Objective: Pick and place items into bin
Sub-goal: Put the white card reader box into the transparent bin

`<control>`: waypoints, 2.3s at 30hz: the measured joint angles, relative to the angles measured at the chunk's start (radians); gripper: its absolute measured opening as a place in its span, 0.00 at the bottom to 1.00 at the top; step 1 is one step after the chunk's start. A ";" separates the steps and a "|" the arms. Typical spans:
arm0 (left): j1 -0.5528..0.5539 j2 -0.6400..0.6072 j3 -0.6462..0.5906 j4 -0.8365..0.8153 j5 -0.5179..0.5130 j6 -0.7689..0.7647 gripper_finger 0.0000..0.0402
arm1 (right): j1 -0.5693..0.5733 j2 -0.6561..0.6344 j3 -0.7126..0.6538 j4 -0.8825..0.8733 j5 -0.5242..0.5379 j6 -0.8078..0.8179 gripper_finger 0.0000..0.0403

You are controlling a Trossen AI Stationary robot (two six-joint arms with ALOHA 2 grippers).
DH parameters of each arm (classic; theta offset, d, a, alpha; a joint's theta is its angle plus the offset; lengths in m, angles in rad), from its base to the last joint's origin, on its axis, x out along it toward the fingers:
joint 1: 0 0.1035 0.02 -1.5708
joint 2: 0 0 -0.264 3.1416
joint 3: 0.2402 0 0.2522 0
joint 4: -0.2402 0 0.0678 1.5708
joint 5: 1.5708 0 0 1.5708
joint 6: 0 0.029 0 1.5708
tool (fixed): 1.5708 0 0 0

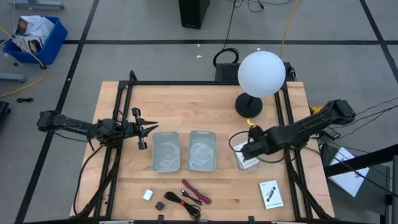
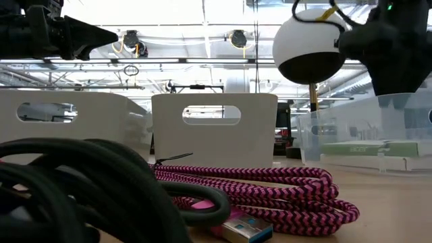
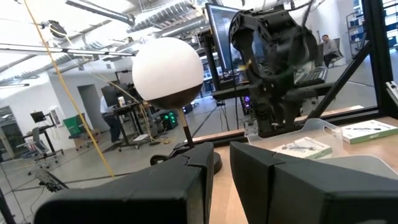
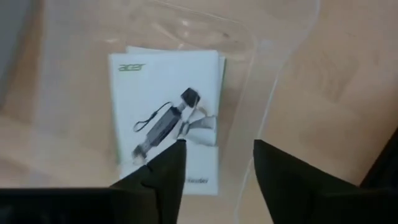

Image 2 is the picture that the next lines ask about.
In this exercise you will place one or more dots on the white green product box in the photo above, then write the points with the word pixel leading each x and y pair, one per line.
pixel 357 162
pixel 354 148

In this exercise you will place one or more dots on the black zip tie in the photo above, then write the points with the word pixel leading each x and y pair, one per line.
pixel 175 157

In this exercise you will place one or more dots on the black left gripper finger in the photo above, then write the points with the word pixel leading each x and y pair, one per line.
pixel 87 37

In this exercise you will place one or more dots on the white globe table lamp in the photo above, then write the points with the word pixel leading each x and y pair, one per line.
pixel 303 40

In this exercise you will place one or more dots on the clear plastic bin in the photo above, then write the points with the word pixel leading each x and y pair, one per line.
pixel 354 121

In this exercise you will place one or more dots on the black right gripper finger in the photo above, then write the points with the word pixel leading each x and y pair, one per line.
pixel 398 81

